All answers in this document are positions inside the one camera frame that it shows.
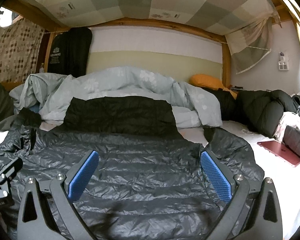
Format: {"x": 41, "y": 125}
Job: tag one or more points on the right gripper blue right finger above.
{"x": 252, "y": 208}

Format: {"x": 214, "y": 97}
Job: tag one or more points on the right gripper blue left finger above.
{"x": 35, "y": 219}

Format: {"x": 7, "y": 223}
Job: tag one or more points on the dark grey puffer jacket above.
{"x": 143, "y": 188}

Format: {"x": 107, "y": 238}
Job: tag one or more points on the dark green garment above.
{"x": 7, "y": 115}

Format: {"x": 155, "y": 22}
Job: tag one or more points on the light blue floral duvet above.
{"x": 192, "y": 106}

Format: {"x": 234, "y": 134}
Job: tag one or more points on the red laptop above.
{"x": 280, "y": 150}

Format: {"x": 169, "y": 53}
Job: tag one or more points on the brown checkered curtain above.
{"x": 19, "y": 50}

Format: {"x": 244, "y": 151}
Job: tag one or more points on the black coat on bed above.
{"x": 259, "y": 110}

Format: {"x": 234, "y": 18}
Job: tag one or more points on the black hanging garment bag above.
{"x": 70, "y": 51}

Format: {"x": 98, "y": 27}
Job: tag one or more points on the orange pillow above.
{"x": 210, "y": 82}

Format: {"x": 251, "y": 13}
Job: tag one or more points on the checkered canopy sheet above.
{"x": 245, "y": 24}

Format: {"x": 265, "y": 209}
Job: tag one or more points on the white wall socket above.
{"x": 283, "y": 63}

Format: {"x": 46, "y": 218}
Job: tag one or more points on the wooden bunk bed frame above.
{"x": 288, "y": 10}

